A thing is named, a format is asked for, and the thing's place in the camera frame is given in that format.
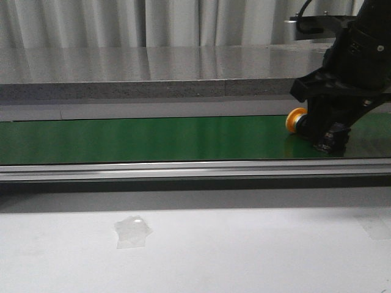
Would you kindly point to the green conveyor belt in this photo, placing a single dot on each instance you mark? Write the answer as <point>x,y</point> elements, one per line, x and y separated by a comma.
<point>151,140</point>

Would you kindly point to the grey conveyor back guard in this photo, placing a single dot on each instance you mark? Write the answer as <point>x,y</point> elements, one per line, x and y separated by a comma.
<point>151,108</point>

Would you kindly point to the yellow push button switch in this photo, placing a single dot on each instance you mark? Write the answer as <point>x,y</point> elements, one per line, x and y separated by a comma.
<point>294,120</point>

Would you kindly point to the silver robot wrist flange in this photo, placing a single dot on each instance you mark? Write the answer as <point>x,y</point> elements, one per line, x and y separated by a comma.
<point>316,27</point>

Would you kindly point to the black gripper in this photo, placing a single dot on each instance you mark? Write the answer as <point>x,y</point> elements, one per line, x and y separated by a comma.
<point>357,64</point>

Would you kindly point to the aluminium conveyor front rail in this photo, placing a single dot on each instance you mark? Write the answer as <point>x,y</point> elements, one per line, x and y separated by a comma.
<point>201,169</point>

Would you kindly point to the white pleated curtain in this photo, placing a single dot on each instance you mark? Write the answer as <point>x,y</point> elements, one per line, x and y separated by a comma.
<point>100,24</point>

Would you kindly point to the clear tape patch left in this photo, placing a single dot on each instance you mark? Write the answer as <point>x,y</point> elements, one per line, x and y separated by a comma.
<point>132,232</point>

